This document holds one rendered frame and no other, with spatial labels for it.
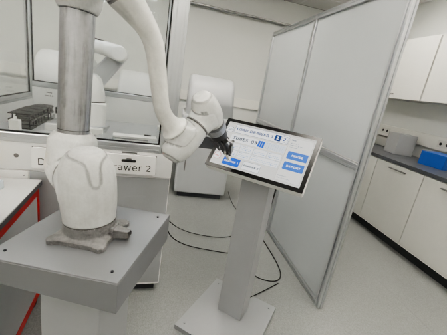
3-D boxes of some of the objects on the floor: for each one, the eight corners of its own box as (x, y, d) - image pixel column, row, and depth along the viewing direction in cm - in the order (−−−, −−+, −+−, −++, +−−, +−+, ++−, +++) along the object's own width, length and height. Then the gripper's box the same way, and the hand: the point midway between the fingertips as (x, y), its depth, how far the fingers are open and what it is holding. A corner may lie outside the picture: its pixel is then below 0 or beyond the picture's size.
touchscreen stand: (245, 373, 141) (290, 186, 112) (173, 328, 159) (197, 158, 131) (275, 311, 184) (312, 165, 156) (216, 281, 203) (241, 146, 174)
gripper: (233, 125, 117) (244, 155, 137) (207, 119, 122) (221, 148, 143) (226, 140, 115) (238, 167, 135) (199, 133, 120) (215, 161, 140)
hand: (227, 154), depth 136 cm, fingers closed
